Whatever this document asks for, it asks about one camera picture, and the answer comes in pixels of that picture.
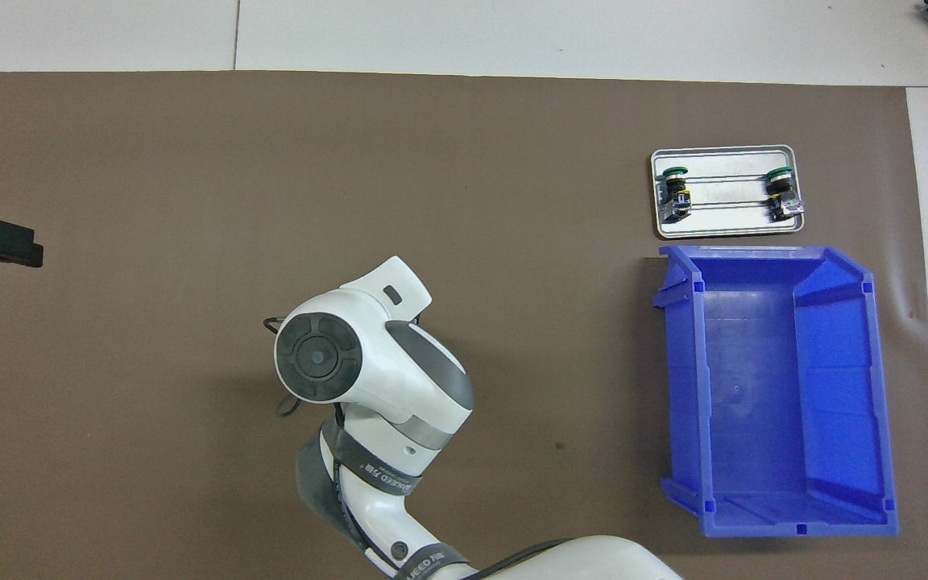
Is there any brown table mat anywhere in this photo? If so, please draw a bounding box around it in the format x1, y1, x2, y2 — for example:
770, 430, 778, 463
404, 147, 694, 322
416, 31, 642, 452
0, 71, 928, 580

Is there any blue plastic storage bin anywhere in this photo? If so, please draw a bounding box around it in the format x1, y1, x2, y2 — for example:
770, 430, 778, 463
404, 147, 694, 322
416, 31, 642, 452
652, 245, 900, 539

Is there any green push button switch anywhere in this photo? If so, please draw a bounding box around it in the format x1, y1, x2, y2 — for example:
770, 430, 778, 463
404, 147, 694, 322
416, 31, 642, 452
764, 167, 803, 222
661, 165, 694, 222

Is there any silver metal tray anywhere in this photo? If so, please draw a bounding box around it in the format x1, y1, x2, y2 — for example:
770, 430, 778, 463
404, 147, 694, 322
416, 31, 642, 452
650, 144, 806, 241

